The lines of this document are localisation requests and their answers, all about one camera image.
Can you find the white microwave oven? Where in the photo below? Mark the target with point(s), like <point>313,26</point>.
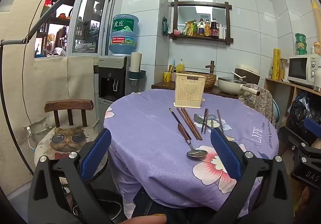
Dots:
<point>298,68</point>

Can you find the brown and white rice cooker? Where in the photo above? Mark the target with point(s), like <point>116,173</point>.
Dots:
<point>248,71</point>

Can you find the wicker basket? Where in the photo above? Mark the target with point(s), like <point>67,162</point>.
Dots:
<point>210,79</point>

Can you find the cream frying pan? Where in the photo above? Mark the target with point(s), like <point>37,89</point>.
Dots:
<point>230,85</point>

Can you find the person's dark jeans legs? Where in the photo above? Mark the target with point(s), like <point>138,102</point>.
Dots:
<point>150,205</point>

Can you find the light blue basin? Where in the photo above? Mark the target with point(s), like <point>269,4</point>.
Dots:
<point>276,113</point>

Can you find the small white bottle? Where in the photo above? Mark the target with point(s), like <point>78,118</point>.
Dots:
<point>220,31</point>
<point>224,32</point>

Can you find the dark wooden counter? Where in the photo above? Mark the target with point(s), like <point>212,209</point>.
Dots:
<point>163,85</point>

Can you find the dark bamboo style faucet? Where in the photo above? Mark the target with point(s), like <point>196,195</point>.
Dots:
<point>212,66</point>

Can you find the yellow roll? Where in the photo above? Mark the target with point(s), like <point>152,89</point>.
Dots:
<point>276,63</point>

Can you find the black round base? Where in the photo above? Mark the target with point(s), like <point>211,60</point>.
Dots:
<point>110,204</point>

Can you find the blue water jug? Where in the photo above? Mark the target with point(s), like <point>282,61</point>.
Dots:
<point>124,33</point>

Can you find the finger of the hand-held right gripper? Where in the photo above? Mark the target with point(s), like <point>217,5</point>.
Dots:
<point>313,127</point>
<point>288,136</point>

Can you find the green hanging packet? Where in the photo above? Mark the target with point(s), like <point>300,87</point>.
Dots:
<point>165,26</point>

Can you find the wooden framed mirror shelf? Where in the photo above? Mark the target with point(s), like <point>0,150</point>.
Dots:
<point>200,3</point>

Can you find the person's left hand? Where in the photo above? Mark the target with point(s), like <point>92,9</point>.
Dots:
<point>148,219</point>

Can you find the yellow green seasoning packet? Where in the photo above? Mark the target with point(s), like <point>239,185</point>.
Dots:
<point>186,29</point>

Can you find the small pink bowl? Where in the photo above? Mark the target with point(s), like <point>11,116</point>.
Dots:
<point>176,31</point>

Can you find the floral cloth covered chair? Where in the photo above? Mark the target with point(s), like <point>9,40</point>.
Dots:
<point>260,103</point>

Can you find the dark wooden chair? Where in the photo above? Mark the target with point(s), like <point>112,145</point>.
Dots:
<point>67,105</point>

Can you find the yellow soap pump bottle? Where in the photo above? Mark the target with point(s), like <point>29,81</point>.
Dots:
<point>180,67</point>

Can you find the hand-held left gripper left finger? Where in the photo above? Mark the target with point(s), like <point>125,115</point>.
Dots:
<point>96,153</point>

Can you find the purple floral tablecloth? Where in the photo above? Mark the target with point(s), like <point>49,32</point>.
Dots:
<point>150,138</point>

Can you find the tall stack of paper cups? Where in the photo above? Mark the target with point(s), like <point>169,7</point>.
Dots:
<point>316,21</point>

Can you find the wall socket with charger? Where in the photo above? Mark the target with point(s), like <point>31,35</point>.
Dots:
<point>37,126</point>

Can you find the dark soy sauce bottle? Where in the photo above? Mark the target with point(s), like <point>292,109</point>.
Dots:
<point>214,29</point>

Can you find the yellow green bottle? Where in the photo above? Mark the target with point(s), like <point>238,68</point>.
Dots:
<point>194,28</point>

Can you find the amber sauce bottle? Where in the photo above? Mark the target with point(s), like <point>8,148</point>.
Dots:
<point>207,28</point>

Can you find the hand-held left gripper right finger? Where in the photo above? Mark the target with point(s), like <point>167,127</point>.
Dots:
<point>225,156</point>

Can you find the light wooden shelf unit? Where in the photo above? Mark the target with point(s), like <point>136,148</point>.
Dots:
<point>275,88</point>

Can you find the cream perforated utensil holder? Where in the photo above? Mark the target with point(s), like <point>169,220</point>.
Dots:
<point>185,98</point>

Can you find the black trash bag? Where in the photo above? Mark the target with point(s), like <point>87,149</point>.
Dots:
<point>297,111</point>

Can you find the white electric kettle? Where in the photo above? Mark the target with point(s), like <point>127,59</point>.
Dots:
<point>318,78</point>

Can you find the cat print seat cushion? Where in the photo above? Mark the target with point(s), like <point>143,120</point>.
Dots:
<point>65,138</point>

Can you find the black chopstick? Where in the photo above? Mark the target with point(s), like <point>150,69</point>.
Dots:
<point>203,120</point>

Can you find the aluminium sliding window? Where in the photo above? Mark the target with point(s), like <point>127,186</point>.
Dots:
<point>87,18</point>

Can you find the cup dispenser with teal holder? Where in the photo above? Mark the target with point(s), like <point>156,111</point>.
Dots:
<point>136,63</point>

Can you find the grey water dispenser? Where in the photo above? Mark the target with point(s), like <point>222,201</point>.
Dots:
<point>110,83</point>

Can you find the green noodle cup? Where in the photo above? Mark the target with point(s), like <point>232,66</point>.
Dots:
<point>301,37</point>
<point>301,51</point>
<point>301,44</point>

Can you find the yellow cup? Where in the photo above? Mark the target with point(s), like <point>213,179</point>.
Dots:
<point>167,77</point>

